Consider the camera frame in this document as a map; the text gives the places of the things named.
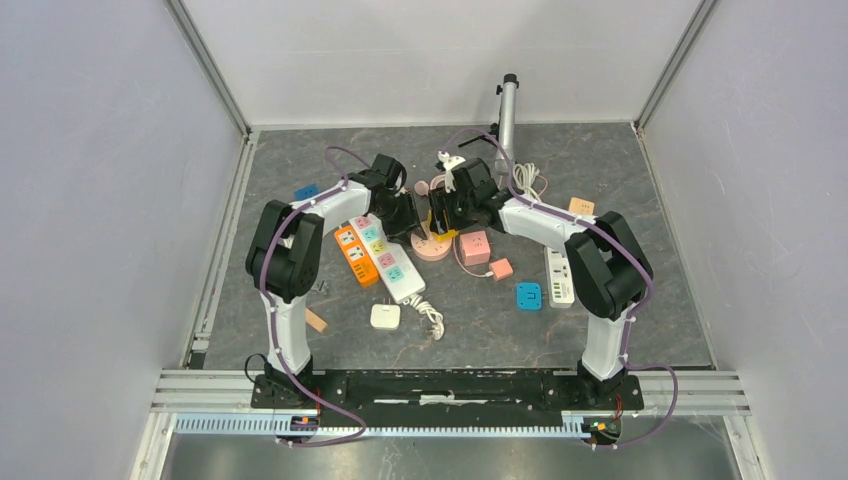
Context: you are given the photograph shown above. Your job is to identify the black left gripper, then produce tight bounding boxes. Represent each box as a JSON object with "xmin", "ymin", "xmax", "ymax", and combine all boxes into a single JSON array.
[{"xmin": 372, "ymin": 195, "xmax": 426, "ymax": 250}]

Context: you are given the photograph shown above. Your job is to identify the pink cube socket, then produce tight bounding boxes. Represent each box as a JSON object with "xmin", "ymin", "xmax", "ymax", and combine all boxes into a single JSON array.
[{"xmin": 459, "ymin": 230, "xmax": 491, "ymax": 267}]

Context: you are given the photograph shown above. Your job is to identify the yellow cube adapter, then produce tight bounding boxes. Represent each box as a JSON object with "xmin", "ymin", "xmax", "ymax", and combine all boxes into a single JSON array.
[{"xmin": 427, "ymin": 209, "xmax": 458, "ymax": 241}]

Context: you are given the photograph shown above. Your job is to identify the white long power strip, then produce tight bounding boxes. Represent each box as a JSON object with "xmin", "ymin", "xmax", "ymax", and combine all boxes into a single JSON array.
[{"xmin": 350, "ymin": 214, "xmax": 426, "ymax": 303}]

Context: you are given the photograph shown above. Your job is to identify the round pink socket base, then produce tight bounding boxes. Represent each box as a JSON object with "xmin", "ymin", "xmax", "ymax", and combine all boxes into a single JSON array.
[{"xmin": 411, "ymin": 222, "xmax": 452, "ymax": 262}]

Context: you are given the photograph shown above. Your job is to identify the small salmon charger plug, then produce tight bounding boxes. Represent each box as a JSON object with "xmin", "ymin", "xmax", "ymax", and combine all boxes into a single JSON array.
[{"xmin": 489, "ymin": 258, "xmax": 514, "ymax": 281}]

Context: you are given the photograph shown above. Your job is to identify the dark blue cube socket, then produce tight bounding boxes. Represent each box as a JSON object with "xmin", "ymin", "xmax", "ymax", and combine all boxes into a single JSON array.
[{"xmin": 293, "ymin": 184, "xmax": 321, "ymax": 201}]

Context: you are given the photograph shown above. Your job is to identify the beige patterned cube socket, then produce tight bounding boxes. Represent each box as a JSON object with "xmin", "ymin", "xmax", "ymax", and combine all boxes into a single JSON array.
[{"xmin": 568, "ymin": 197, "xmax": 595, "ymax": 216}]

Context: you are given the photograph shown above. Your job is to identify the white plug adapter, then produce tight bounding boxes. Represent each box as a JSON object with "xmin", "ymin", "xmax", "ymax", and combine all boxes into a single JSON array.
[{"xmin": 369, "ymin": 304, "xmax": 401, "ymax": 331}]

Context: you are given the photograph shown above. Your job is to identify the light blue cube socket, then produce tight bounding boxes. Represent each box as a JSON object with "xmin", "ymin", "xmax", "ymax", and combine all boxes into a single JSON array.
[{"xmin": 515, "ymin": 282, "xmax": 543, "ymax": 311}]

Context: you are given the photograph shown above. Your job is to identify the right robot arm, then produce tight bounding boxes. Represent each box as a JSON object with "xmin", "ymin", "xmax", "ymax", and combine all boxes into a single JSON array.
[{"xmin": 429, "ymin": 152, "xmax": 653, "ymax": 408}]

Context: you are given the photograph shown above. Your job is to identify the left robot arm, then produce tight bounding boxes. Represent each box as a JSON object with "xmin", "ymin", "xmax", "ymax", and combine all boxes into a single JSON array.
[{"xmin": 245, "ymin": 154, "xmax": 422, "ymax": 408}]

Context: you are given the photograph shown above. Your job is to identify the orange power strip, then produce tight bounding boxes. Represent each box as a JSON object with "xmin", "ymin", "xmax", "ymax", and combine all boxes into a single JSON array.
[{"xmin": 334, "ymin": 225, "xmax": 380, "ymax": 288}]

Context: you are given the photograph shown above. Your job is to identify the silver microphone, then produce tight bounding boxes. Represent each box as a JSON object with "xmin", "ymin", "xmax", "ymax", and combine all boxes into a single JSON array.
[{"xmin": 495, "ymin": 73, "xmax": 519, "ymax": 174}]

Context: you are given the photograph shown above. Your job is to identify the white small power strip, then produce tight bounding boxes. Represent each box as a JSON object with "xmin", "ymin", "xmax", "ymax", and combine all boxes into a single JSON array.
[{"xmin": 544, "ymin": 247, "xmax": 575, "ymax": 309}]

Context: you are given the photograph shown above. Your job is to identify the tan wooden block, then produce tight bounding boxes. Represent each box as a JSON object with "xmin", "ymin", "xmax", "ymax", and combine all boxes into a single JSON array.
[{"xmin": 305, "ymin": 308, "xmax": 328, "ymax": 333}]

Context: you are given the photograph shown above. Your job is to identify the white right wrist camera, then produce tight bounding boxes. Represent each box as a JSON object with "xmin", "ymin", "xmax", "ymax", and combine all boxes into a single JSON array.
[{"xmin": 437, "ymin": 151, "xmax": 466, "ymax": 192}]

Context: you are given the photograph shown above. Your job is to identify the white coiled cable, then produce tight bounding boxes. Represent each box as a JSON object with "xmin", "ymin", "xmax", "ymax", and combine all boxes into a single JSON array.
[{"xmin": 511, "ymin": 162, "xmax": 548, "ymax": 203}]

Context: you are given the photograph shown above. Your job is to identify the white strip cord plug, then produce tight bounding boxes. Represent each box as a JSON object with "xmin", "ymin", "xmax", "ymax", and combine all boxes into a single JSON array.
[{"xmin": 403, "ymin": 293, "xmax": 445, "ymax": 341}]

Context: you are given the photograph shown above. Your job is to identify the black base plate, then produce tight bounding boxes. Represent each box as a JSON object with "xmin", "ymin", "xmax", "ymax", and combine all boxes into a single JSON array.
[{"xmin": 250, "ymin": 368, "xmax": 645, "ymax": 429}]

